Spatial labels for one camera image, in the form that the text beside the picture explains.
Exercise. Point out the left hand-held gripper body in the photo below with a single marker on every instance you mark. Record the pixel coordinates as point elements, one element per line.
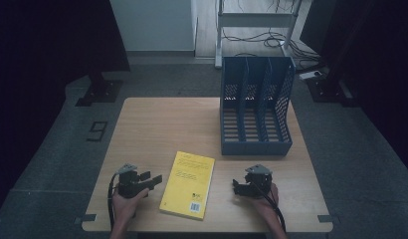
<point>129,184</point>

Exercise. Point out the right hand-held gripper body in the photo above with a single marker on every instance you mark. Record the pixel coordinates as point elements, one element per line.
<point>258,184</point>

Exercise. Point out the yellow book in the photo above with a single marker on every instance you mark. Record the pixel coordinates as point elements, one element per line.
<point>188,186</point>

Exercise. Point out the blue file rack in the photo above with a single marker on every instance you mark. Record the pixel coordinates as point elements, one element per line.
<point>255,147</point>

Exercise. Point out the person's right hand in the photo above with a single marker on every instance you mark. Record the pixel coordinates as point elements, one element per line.
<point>266,207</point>

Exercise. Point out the person's left hand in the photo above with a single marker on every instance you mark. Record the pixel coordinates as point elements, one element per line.
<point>124,209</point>

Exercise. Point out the grey tape piece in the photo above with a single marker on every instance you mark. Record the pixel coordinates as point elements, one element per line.
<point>326,218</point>
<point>87,218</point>

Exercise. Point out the black metal stand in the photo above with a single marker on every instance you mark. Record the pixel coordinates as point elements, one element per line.
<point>101,93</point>
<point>328,91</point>

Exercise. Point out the white power strip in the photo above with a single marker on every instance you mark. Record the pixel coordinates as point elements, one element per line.
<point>309,75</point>

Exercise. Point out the dark curtain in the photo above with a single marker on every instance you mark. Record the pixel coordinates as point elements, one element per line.
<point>42,49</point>
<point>374,66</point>

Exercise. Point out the white desk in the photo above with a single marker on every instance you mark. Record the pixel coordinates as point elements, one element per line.
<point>255,20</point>

